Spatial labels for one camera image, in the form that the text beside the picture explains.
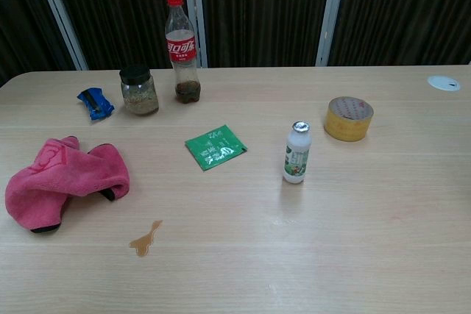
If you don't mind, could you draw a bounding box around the pink microfibre cloth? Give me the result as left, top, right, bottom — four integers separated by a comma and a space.
4, 136, 132, 235

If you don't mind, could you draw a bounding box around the green sachet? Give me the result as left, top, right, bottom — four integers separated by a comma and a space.
184, 124, 249, 172

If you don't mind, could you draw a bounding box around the small white milk drink bottle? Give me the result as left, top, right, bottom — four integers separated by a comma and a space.
282, 121, 313, 185

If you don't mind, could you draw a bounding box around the cola bottle with red cap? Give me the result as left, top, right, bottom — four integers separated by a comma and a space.
164, 0, 202, 104

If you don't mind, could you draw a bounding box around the glass jar with black lid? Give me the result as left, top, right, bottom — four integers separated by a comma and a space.
118, 65, 160, 116

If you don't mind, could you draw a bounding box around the yellow packing tape roll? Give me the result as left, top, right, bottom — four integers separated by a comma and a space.
323, 96, 375, 143

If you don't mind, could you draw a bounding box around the blue snack packet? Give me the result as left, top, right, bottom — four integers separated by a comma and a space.
76, 87, 116, 122

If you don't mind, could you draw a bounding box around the brown liquid spill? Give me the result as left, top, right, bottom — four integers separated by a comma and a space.
128, 219, 163, 257

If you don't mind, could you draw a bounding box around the grey partition post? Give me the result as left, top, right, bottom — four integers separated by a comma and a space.
315, 0, 349, 67
31, 0, 90, 71
183, 0, 208, 69

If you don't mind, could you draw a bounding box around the white round cable grommet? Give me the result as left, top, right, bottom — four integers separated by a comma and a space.
427, 74, 461, 92

